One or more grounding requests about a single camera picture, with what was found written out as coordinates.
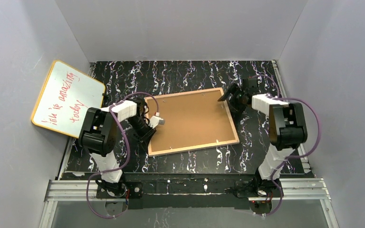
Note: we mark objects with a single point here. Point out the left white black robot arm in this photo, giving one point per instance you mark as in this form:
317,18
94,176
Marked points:
98,138

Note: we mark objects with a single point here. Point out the black marble pattern mat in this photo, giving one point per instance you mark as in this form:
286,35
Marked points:
165,77

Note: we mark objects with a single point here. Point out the brown fibreboard backing board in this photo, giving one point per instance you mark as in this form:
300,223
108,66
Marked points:
192,119

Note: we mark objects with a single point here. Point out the yellow rimmed whiteboard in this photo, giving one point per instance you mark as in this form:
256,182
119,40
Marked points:
65,98

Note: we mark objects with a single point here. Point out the wooden picture frame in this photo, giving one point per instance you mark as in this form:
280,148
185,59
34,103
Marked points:
195,146

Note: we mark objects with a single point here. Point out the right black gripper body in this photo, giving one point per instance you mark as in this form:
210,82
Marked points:
235,98

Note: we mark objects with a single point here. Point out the aluminium rail base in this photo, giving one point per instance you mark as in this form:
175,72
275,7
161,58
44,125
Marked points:
192,192

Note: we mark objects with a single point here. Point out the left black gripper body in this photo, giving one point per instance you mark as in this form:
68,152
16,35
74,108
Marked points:
146,132

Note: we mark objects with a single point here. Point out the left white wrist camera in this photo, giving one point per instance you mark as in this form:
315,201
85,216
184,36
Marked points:
156,120

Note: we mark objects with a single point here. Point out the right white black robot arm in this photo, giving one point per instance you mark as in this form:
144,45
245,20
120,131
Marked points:
287,131

